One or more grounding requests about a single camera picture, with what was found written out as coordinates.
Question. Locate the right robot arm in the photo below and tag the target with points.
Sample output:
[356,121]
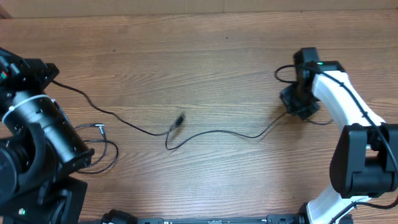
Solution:
[364,163]

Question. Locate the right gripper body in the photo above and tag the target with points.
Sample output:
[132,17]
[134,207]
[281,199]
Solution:
[299,101]

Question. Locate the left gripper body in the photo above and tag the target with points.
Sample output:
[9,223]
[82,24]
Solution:
[13,81]

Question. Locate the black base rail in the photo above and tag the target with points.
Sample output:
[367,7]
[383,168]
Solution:
[214,221]

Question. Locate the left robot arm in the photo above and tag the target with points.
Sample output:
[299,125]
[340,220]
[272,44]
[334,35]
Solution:
[43,151]

